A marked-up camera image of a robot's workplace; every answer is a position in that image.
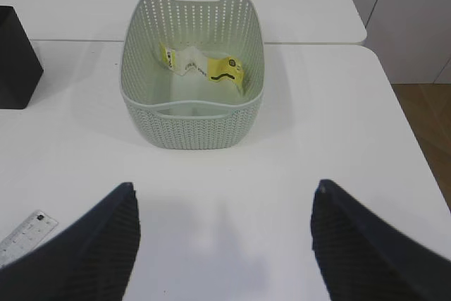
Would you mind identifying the black square pen holder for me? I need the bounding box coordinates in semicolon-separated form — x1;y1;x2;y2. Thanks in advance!
0;6;44;110

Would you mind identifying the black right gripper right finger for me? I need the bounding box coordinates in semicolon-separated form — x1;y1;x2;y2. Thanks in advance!
310;179;450;300

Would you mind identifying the green woven plastic basket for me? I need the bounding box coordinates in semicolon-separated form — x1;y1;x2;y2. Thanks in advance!
120;0;264;149

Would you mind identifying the yellow white waste paper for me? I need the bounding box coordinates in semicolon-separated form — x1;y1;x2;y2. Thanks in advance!
159;42;245;94

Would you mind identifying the clear plastic ruler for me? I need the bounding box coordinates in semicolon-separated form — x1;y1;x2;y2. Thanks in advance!
1;210;58;268

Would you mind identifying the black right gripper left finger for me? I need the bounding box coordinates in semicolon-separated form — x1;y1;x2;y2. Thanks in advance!
1;183;140;300

